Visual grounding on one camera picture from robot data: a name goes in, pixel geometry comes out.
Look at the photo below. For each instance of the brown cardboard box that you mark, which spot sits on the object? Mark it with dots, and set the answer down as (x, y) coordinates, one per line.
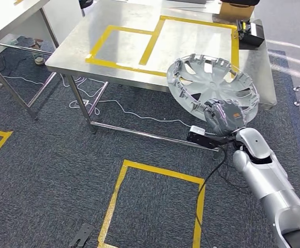
(236, 12)

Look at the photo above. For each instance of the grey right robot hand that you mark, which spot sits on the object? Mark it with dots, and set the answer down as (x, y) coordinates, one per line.
(227, 118)

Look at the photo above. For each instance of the brown shoe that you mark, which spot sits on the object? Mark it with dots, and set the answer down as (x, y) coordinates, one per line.
(35, 44)

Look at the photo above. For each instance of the white table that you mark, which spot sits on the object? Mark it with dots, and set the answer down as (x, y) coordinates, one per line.
(139, 3)

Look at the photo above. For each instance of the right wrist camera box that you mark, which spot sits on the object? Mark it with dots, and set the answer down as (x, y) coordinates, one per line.
(204, 140)

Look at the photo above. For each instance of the steel workbench table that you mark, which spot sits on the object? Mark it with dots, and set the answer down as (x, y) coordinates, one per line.
(69, 51)

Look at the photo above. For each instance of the white partition panel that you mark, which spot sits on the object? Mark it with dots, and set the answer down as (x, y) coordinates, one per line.
(62, 20)

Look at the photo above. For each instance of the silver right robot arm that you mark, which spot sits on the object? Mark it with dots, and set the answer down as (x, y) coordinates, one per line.
(269, 181)

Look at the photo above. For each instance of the black round stool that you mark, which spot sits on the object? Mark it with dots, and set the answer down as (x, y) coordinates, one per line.
(85, 3)

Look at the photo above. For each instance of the black carrying case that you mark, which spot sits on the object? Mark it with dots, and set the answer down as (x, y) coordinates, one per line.
(240, 2)

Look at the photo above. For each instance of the black remote controller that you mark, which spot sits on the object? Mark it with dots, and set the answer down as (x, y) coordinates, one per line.
(251, 34)

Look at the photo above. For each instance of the grey wheel hubcap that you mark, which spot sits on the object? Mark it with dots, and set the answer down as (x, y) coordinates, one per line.
(211, 82)

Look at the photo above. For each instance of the grey shoe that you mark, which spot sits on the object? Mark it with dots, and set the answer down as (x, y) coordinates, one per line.
(39, 60)

